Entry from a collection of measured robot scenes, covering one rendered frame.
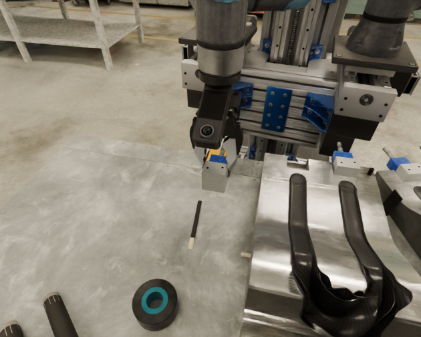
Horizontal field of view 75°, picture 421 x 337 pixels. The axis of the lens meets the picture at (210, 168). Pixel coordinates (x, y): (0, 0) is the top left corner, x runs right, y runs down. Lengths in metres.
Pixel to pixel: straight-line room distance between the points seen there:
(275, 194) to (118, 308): 0.39
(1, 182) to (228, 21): 2.11
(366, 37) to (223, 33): 0.61
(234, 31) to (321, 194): 0.39
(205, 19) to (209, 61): 0.06
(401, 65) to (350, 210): 0.47
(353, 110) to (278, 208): 0.42
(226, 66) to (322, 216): 0.36
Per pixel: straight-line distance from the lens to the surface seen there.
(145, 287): 0.56
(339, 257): 0.52
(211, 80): 0.46
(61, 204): 0.79
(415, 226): 0.75
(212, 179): 0.57
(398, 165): 0.85
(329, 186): 0.67
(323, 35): 1.16
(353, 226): 0.63
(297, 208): 0.62
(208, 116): 0.44
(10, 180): 2.33
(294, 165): 0.73
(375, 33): 0.97
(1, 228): 0.82
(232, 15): 0.42
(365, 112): 0.91
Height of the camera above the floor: 1.34
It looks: 43 degrees down
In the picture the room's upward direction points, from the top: straight up
